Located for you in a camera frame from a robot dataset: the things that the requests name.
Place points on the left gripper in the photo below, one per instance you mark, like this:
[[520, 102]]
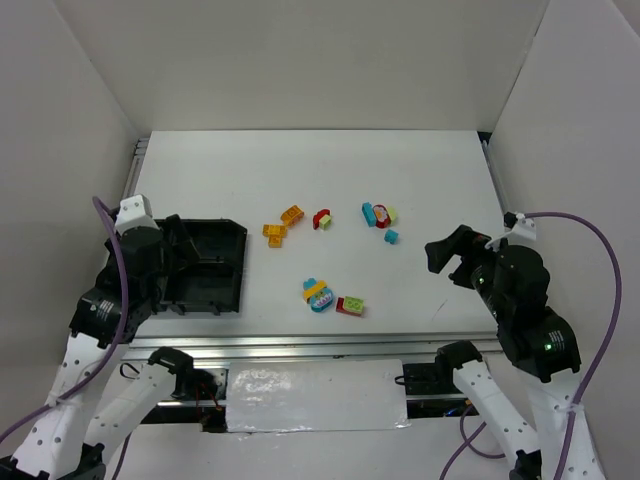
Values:
[[170, 242]]

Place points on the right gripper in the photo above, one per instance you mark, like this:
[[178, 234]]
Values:
[[463, 257]]

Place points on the small blue lego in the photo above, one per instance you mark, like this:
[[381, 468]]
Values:
[[391, 236]]

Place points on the black compartment tray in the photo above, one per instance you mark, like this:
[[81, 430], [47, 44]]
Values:
[[212, 284]]

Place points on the orange L-shaped lego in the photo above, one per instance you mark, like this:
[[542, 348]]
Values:
[[275, 233]]

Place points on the green lego brick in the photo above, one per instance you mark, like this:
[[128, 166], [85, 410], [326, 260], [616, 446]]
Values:
[[353, 305]]

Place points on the orange printed lego brick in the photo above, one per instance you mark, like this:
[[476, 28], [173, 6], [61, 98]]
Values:
[[292, 216]]

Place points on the blue cupcake lego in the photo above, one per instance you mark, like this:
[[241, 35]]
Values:
[[321, 300]]

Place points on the yellow lego brick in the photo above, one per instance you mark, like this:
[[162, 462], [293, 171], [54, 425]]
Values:
[[307, 295]]

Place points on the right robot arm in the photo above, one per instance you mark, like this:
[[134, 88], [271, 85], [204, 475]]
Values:
[[512, 282]]

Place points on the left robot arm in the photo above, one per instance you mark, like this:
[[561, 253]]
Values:
[[72, 436]]

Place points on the lime lego by flower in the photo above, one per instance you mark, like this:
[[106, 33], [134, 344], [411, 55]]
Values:
[[392, 215]]

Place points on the small lime lego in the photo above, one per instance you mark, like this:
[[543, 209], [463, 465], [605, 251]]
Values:
[[325, 222]]

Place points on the red arch lego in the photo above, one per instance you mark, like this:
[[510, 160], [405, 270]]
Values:
[[317, 217]]

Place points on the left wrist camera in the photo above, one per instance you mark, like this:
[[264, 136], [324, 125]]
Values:
[[134, 212]]

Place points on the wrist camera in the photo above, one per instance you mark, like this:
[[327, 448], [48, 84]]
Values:
[[517, 227], [134, 212]]

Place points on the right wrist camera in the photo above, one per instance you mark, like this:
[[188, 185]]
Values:
[[517, 227]]

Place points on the aluminium front rail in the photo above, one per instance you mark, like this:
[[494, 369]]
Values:
[[308, 347]]

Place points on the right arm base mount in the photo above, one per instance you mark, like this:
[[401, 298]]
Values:
[[428, 393]]

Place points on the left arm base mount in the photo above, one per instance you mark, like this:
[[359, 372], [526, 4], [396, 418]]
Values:
[[205, 406]]

